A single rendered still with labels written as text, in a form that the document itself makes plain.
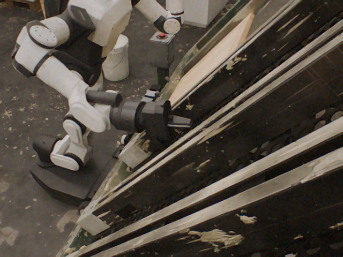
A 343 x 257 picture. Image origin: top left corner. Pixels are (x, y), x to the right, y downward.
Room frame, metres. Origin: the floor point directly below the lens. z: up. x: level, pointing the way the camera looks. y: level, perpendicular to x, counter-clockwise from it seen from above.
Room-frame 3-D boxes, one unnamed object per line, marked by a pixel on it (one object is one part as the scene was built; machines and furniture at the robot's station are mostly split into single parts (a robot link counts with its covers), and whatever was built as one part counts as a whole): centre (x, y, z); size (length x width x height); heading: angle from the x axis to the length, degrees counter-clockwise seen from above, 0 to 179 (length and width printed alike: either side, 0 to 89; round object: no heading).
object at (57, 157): (1.41, 0.67, 0.28); 0.21 x 0.20 x 0.13; 71
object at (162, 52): (1.72, 0.08, 0.84); 0.12 x 0.12 x 0.18; 70
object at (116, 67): (2.74, 0.59, 0.24); 0.32 x 0.30 x 0.47; 155
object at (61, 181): (1.40, 0.64, 0.19); 0.64 x 0.52 x 0.33; 71
